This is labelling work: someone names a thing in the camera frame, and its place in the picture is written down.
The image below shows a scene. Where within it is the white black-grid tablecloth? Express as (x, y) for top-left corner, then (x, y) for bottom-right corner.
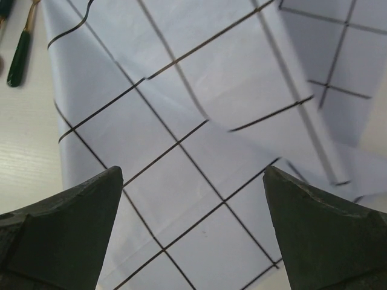
(42, 1), (386, 289)

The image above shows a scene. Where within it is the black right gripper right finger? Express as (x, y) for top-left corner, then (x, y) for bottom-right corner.
(263, 166), (386, 289)

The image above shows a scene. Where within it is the gold spoon green handle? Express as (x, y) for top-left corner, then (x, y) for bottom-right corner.
(0, 0), (16, 76)

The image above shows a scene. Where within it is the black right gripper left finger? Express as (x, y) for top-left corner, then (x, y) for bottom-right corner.
(1, 166), (123, 289)

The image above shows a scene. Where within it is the gold fork green handle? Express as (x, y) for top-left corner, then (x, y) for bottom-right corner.
(7, 0), (40, 88)

